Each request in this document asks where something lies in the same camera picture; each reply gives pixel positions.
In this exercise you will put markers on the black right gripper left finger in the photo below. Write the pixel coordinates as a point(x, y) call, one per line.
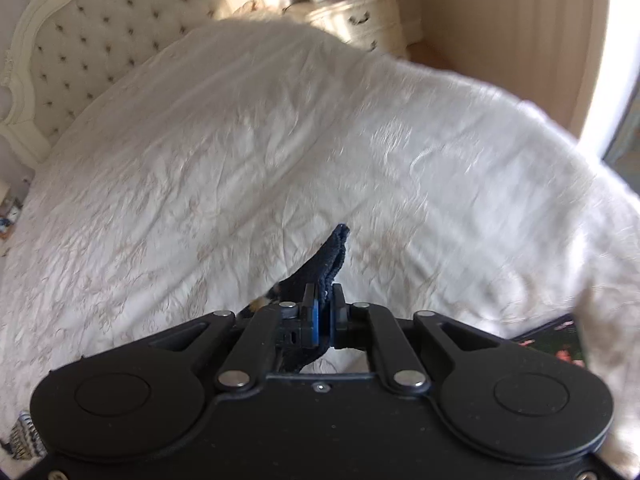
point(300, 321)

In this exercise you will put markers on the cream nightstand with drawers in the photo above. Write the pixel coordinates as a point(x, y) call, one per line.
point(370, 25)

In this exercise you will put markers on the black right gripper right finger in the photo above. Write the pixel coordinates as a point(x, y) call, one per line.
point(341, 331)

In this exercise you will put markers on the navy yellow patterned knit sweater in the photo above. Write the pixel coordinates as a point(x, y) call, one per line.
point(320, 269)

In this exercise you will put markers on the white embroidered bedspread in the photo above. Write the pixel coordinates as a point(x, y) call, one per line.
point(215, 169)

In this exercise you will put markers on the cream tufted headboard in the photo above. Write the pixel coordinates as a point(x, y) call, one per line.
point(65, 53)

